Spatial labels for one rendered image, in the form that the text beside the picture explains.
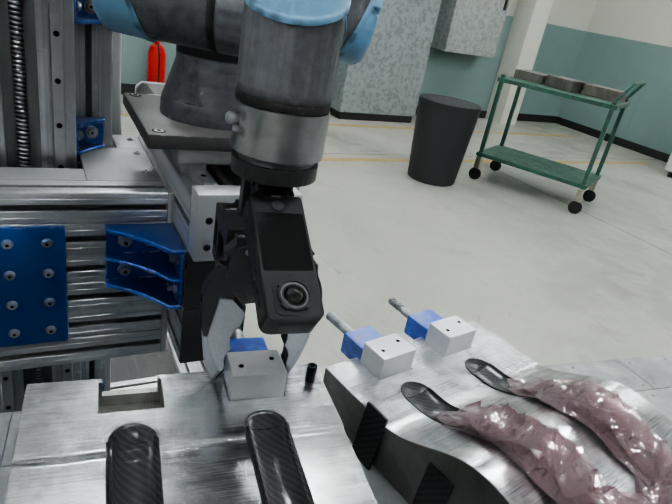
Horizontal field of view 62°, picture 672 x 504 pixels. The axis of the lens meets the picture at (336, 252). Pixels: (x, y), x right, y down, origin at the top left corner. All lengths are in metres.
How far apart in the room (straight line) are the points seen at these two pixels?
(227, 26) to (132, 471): 0.37
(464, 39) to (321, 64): 6.73
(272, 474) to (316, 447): 0.04
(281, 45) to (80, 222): 0.47
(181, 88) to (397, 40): 5.54
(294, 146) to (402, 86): 6.02
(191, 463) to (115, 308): 0.44
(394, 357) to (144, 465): 0.29
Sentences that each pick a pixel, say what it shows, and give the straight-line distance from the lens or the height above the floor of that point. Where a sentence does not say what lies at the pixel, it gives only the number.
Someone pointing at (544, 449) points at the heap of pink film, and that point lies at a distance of 0.53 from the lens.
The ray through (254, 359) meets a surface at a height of 0.92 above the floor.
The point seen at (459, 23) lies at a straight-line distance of 7.05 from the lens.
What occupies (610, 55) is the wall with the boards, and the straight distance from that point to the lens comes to 8.86.
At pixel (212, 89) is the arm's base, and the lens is 0.79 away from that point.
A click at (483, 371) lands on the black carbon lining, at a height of 0.85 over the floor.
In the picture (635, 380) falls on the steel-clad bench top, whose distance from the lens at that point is 0.95.
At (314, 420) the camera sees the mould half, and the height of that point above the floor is 0.89.
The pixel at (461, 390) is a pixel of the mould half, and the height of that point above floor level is 0.85.
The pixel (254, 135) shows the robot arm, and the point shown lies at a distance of 0.43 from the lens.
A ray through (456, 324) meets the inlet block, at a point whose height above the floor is 0.88.
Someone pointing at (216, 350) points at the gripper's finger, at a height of 0.93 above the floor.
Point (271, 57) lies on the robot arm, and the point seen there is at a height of 1.18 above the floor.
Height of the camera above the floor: 1.24
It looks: 25 degrees down
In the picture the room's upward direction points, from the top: 11 degrees clockwise
